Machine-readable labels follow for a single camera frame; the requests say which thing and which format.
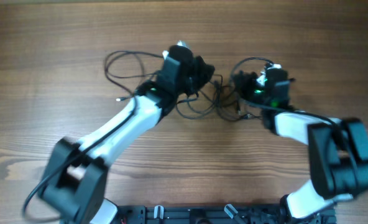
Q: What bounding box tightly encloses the black USB cable bundle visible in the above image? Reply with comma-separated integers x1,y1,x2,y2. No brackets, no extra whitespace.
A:
175,73,262,123

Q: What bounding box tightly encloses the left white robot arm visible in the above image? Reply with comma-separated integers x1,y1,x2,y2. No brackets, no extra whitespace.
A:
24,44,215,223

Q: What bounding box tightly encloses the left black camera cable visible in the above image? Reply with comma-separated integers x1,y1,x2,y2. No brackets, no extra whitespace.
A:
21,96,138,223

